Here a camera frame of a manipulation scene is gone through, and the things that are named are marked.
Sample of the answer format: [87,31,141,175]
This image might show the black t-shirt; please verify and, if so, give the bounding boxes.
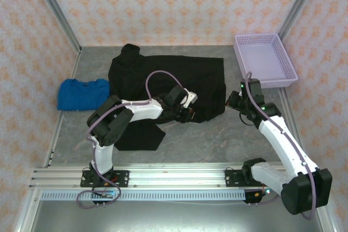
[108,43,227,152]

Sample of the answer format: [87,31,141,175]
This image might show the blue folded t-shirt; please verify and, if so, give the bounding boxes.
[57,78,111,112]

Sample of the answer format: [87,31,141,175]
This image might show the lavender plastic basket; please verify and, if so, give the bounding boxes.
[233,33,299,91]

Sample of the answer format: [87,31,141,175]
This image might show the right small electronics board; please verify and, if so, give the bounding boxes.
[252,188,274,197]

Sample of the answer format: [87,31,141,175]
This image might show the small electronics board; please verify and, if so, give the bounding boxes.
[252,188,274,197]
[92,190,114,199]

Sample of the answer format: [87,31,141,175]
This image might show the steel sheet panel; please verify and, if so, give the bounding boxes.
[29,200,327,232]

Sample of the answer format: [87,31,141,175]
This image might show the left small electronics board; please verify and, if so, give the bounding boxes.
[92,190,114,199]

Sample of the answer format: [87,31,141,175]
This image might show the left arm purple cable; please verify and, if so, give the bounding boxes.
[76,70,191,209]

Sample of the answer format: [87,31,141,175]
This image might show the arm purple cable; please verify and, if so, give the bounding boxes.
[76,70,191,209]
[245,71,318,221]

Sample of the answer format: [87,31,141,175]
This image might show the right aluminium table edge rail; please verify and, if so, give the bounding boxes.
[279,87,302,148]

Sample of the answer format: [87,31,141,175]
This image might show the aluminium table edge rail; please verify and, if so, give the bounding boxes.
[279,87,302,148]
[43,48,82,167]

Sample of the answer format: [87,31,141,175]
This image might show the aluminium mounting rail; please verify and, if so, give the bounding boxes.
[29,162,286,189]

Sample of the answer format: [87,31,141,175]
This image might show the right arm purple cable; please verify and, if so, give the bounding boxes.
[245,71,318,221]

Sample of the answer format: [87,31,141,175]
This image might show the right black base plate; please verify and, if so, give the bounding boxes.
[225,168,252,188]

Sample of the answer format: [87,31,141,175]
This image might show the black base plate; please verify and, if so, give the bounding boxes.
[225,168,252,188]
[80,170,130,189]

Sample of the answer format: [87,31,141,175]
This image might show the grey slotted cable duct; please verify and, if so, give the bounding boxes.
[40,190,247,202]

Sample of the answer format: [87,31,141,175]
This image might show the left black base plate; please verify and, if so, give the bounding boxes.
[80,170,130,189]

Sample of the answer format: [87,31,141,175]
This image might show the right aluminium frame post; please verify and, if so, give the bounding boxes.
[278,0,323,42]

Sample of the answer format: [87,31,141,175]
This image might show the aluminium frame post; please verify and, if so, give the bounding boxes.
[28,0,82,53]
[278,0,323,42]

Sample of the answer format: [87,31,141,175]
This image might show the left aluminium table edge rail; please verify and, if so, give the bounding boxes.
[43,48,82,167]

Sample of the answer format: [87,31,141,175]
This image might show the left aluminium frame post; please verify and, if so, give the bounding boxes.
[28,0,82,53]

